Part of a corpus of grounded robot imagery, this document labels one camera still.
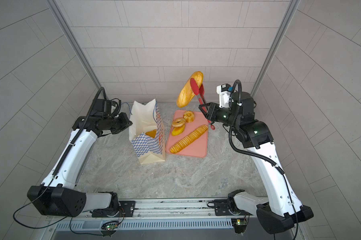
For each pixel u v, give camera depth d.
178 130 0.97
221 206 0.72
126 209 0.71
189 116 1.05
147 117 0.85
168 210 0.72
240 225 0.68
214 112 0.51
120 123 0.65
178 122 1.02
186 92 0.67
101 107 0.57
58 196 0.37
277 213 0.37
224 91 0.53
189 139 0.93
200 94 0.62
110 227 0.64
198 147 0.94
